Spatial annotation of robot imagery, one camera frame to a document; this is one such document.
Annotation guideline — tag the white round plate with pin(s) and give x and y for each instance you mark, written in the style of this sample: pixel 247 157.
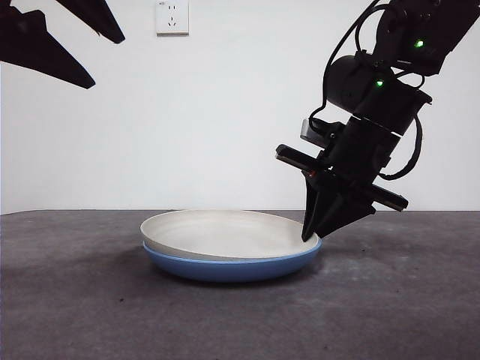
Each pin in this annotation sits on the white round plate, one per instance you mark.
pixel 225 236

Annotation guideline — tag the blue round plate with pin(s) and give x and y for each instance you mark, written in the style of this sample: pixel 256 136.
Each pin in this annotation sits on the blue round plate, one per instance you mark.
pixel 232 270

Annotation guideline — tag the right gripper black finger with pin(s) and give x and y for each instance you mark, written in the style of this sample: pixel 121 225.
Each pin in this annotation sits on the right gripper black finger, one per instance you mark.
pixel 315 210
pixel 345 213

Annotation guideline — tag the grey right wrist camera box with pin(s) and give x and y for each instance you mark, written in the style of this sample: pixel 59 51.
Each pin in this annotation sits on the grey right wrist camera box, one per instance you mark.
pixel 309 131

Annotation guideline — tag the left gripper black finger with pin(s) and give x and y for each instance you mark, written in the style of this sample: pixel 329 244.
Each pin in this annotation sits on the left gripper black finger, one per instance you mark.
pixel 99 18
pixel 33 45

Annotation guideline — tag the white wall socket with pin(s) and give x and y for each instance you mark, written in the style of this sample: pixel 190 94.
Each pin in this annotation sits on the white wall socket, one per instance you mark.
pixel 172 22

